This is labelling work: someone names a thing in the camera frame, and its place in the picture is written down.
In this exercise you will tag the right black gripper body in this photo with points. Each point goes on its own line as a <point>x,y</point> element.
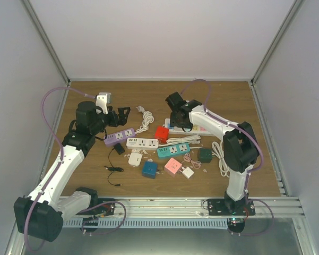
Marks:
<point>176,122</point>

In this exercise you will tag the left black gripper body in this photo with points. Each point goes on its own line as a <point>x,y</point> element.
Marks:
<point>113,122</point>

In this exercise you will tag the long white power strip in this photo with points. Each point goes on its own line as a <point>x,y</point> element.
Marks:
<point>196,130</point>

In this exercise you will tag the red cube adapter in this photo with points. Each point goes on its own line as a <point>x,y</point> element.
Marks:
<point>161,134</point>

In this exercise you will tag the dark green cube adapter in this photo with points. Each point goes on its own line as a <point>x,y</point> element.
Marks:
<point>205,155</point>

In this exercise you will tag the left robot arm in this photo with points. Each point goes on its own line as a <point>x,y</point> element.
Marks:
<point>41,214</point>

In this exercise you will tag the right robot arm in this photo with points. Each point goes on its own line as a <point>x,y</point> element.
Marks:
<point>240,147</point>

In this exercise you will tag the small white plug adapter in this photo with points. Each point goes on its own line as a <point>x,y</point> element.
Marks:
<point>187,172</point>

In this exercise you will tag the purple power strip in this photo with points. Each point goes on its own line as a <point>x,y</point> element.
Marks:
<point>119,137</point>

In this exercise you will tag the white power strip centre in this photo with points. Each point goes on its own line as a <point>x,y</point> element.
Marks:
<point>142,143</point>

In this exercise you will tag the teal power strip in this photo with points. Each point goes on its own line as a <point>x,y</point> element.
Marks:
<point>173,150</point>

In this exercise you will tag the white square charger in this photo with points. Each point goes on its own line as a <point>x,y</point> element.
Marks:
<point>135,159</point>

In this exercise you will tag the pink cube adapter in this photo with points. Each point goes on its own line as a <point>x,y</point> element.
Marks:
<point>172,167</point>

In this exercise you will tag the blue cube adapter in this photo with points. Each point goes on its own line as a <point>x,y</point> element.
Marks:
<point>149,169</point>

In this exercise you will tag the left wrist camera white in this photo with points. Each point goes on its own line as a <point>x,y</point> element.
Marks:
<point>102,101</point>

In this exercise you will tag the black power adapter with cable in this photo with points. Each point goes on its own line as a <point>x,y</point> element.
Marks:
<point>111,168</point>

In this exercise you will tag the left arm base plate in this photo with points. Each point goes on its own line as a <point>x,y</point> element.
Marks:
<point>102,210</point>

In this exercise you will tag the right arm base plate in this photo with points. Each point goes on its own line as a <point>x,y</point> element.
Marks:
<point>218,207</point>

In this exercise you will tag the slotted cable duct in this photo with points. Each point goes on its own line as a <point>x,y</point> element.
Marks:
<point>181,223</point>

